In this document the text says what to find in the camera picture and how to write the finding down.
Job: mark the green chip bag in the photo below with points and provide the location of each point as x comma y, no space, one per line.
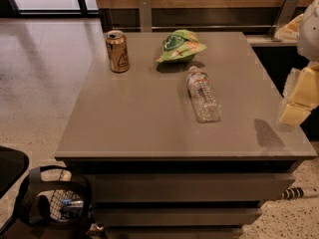
180,46

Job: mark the grey drawer cabinet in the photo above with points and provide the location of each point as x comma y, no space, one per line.
158,173

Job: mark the black chair seat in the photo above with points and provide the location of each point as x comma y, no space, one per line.
13,163

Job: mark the right metal bracket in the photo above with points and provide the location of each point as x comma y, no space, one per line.
286,26

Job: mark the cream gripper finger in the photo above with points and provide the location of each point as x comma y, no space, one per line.
293,115

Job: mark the clear plastic water bottle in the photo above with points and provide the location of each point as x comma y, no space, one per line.
203,98

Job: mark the black mesh bag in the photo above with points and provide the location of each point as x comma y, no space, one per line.
52,203

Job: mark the left metal bracket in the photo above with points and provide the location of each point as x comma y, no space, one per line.
146,16

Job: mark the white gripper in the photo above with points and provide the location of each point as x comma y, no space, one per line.
309,34

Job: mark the wooden counter shelf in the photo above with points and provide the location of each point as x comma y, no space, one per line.
266,41

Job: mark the gold soda can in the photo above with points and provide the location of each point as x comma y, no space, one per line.
117,51

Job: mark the metal bracket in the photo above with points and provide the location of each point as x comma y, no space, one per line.
286,26
146,16

